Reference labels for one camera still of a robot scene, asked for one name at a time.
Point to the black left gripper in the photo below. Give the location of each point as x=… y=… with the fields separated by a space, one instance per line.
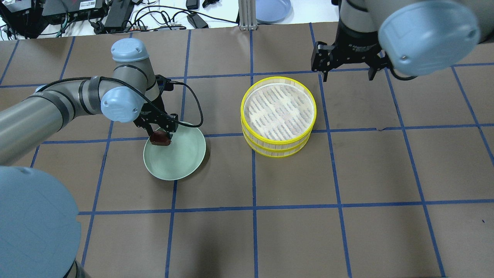
x=150 y=112

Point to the brown bun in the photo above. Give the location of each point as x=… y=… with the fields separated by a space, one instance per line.
x=160 y=138

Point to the light green plate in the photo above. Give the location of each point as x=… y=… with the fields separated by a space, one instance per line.
x=180 y=159

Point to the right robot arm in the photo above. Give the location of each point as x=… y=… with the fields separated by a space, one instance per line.
x=411 y=38

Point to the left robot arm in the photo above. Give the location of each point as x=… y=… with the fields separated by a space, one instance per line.
x=39 y=231

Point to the blue plate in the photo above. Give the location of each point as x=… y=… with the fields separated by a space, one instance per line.
x=272 y=11

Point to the yellow bamboo steamer bottom layer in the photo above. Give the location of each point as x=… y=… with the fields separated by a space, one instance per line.
x=274 y=150

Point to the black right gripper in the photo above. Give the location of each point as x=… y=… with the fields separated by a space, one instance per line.
x=352 y=49

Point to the yellow bamboo steamer top layer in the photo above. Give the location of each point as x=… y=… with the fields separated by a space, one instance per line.
x=278 y=110

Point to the yellow bamboo steamer layer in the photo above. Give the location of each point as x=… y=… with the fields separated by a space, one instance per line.
x=278 y=110
x=274 y=150

